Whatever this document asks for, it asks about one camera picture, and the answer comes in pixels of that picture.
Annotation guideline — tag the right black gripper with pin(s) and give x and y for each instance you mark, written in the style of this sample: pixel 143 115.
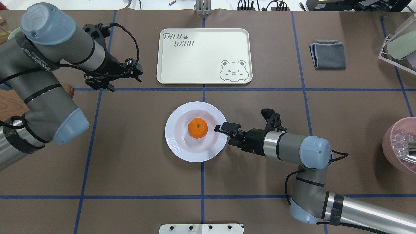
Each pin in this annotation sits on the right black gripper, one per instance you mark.
pixel 255 137

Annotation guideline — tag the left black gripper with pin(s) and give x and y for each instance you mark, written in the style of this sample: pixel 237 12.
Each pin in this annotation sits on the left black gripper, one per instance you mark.
pixel 110 66

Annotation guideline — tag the orange fruit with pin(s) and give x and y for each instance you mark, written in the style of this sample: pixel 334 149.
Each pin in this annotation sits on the orange fruit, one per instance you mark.
pixel 197 128

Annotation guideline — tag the white round plate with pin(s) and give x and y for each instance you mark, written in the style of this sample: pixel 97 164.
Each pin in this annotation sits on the white round plate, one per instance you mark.
pixel 182 144

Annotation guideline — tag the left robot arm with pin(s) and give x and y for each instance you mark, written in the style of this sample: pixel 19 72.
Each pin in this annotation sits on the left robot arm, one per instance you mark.
pixel 48 39

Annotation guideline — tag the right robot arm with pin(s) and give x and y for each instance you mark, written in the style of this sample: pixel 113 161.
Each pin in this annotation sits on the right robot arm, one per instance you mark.
pixel 311 203

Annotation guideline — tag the cream bear tray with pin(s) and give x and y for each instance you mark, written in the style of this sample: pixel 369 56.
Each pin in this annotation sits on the cream bear tray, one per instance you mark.
pixel 204 56

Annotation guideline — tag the wooden cutting board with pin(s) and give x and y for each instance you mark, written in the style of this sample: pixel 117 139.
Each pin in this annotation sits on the wooden cutting board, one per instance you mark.
pixel 9 104

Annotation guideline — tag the green bowl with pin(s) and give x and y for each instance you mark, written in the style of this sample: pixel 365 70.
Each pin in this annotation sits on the green bowl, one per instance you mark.
pixel 13 33

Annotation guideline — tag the grey folded cloth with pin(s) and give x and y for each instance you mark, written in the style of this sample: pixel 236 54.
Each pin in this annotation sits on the grey folded cloth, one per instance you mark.
pixel 328 54

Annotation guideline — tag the black power strip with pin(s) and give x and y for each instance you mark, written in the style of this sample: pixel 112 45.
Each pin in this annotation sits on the black power strip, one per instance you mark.
pixel 262 5

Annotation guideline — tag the pink bowl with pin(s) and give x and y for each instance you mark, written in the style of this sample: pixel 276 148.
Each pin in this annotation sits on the pink bowl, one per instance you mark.
pixel 407 124

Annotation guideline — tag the metal scoop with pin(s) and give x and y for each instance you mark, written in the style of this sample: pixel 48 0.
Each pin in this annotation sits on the metal scoop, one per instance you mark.
pixel 408 153

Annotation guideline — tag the pale green cup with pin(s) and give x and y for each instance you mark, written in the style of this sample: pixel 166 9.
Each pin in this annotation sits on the pale green cup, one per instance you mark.
pixel 402 46

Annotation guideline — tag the purple cup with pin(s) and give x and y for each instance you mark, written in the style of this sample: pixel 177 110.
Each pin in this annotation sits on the purple cup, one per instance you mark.
pixel 411 58

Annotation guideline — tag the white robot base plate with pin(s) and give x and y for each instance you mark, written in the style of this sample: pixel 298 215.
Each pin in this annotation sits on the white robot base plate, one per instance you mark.
pixel 215 228

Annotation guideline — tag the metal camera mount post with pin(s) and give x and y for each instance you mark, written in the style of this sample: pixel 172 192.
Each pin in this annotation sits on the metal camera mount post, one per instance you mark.
pixel 203 7

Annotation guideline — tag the white wire cup rack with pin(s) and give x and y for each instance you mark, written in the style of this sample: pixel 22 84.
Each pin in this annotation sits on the white wire cup rack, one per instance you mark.
pixel 407 26

